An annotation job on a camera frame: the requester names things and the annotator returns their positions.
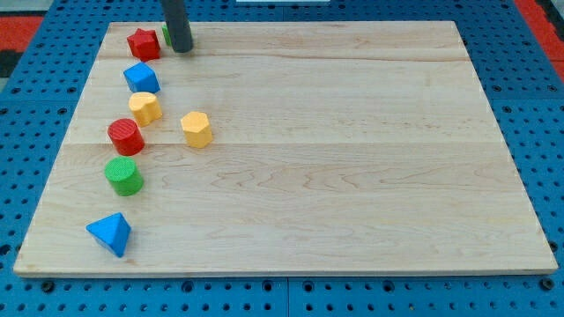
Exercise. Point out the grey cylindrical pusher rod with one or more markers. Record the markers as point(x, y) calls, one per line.
point(178, 27)

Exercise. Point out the green star block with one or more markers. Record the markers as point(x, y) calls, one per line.
point(166, 35)

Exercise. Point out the red star block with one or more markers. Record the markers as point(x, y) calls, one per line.
point(144, 45)

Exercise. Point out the blue cube block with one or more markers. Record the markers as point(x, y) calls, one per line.
point(141, 78)

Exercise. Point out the yellow heart block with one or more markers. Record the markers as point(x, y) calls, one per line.
point(145, 108)

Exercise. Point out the yellow hexagon block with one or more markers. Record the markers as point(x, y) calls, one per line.
point(197, 129)

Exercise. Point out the red cylinder block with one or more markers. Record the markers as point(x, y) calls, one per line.
point(126, 137)

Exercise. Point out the green cylinder block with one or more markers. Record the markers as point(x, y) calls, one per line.
point(123, 176)

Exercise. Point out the light wooden board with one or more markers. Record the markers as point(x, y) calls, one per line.
point(339, 149)

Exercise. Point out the blue triangle block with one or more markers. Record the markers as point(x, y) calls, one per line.
point(111, 232)

